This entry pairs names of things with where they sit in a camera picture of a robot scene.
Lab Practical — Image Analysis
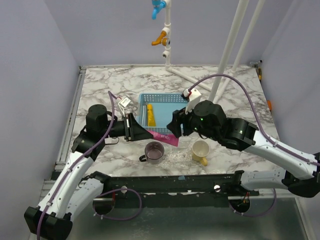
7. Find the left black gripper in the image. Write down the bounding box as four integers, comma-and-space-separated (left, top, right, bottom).
101, 112, 154, 142

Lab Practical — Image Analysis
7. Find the orange clamp on wall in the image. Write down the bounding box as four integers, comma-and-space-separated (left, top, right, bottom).
267, 100, 272, 112

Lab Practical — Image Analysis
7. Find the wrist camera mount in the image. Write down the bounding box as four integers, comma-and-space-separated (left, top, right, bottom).
181, 88, 202, 114
116, 96, 131, 118

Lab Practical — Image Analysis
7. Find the yellow toothpaste tube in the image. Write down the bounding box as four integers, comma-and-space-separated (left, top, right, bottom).
146, 103, 156, 127

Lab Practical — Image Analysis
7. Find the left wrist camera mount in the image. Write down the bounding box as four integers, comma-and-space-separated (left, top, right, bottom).
116, 96, 131, 118

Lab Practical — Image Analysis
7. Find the white pvc pipe frame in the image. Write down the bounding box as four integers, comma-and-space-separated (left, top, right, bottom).
162, 0, 265, 103

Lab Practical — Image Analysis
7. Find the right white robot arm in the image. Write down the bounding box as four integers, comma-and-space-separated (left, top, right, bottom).
166, 100, 320, 198

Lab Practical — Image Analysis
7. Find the orange tap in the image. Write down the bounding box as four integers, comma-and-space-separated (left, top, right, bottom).
151, 31, 171, 47

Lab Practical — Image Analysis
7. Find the blue tap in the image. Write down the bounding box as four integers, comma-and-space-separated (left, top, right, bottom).
151, 0, 167, 20

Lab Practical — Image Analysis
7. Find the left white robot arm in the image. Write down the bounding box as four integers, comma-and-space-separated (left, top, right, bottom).
24, 104, 153, 240

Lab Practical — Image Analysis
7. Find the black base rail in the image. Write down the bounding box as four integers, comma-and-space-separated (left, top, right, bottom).
85, 170, 248, 209

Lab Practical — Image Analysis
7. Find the purple translucent cup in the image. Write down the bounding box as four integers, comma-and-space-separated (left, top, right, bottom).
139, 141, 165, 165

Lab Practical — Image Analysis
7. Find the yellow mug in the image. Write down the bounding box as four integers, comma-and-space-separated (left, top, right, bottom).
191, 140, 210, 167

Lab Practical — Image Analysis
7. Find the blue plastic basket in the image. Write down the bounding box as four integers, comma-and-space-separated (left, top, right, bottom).
136, 93, 188, 135

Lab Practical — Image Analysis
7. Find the yellow tool in corner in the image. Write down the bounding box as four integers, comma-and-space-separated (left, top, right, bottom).
257, 60, 263, 82

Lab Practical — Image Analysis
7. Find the pink toothpaste tube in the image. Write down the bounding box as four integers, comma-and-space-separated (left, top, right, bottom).
148, 130, 179, 147

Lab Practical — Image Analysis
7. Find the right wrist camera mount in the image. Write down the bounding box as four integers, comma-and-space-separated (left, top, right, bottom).
181, 88, 202, 114

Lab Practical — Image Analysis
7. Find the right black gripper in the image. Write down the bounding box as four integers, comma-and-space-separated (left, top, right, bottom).
166, 100, 219, 142

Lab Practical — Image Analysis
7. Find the grey toothbrush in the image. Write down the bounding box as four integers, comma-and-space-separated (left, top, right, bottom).
141, 104, 146, 127

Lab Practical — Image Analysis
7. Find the clear textured round tray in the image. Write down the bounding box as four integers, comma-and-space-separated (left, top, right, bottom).
164, 147, 194, 168

